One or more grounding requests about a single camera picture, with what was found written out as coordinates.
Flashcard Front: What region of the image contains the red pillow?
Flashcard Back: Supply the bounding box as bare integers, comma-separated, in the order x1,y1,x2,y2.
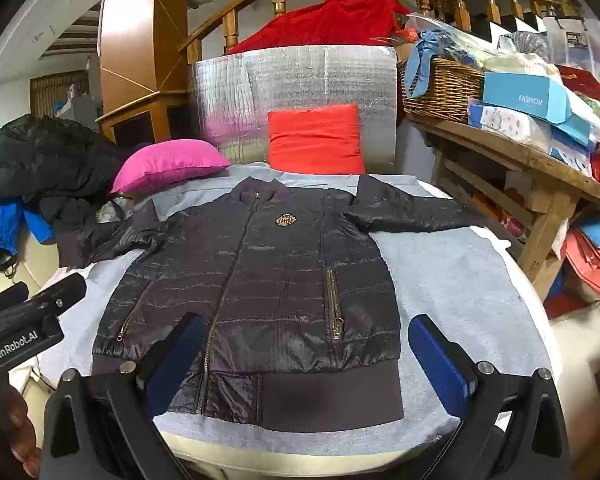
267,104,367,177

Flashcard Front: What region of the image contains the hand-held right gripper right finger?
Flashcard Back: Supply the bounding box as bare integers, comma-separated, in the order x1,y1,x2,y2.
409,314,573,480

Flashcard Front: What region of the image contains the red gift bag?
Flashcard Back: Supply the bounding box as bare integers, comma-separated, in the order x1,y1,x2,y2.
562,65,600,183

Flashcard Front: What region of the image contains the red blanket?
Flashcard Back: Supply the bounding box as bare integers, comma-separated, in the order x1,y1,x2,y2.
223,0,413,56

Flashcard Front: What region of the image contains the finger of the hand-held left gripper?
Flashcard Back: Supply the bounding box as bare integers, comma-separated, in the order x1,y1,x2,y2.
0,281,30,317
26,273,88,314

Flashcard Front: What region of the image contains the blue cardboard box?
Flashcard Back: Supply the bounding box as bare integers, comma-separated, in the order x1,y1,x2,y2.
482,71,600,133

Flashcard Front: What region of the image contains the black jacket pile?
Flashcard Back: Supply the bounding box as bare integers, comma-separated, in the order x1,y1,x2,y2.
0,114,131,241

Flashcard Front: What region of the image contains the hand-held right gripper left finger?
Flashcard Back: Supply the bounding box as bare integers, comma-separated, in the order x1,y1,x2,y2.
39,312,210,480

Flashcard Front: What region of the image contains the grey cloth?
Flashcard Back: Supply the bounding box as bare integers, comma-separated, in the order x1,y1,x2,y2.
30,162,561,453

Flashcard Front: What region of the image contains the person's left hand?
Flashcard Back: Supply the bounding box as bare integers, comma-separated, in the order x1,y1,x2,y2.
0,385,37,476

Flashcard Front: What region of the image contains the printed white package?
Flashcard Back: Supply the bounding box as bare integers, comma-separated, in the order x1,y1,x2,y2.
467,102,553,153

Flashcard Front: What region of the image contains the wooden cabinet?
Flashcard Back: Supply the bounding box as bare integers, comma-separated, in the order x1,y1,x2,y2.
95,0,191,148

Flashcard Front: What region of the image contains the wooden table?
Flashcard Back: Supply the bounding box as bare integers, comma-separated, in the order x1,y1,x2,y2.
405,112,600,301

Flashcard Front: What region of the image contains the wicker basket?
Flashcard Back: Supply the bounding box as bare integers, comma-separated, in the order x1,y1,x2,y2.
400,57,486,123

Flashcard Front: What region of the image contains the silver foil mat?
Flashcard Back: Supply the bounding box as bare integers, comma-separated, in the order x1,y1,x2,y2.
187,45,398,173

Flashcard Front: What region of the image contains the dark quilted jacket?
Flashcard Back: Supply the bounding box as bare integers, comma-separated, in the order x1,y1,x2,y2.
60,175,486,433

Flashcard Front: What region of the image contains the blue jacket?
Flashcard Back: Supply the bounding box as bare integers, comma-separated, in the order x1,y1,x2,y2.
0,197,56,256

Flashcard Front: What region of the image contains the magenta pillow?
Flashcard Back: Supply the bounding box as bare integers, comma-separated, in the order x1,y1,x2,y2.
111,138,232,196

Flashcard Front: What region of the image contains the clear plastic storage box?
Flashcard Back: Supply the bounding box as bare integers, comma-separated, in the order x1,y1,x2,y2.
542,15,600,68

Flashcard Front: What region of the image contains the stack of coral cloths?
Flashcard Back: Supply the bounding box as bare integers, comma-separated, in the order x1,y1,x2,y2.
562,227,600,301

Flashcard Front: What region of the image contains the grey printed garment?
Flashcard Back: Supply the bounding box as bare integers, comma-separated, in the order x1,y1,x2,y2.
97,195,137,222

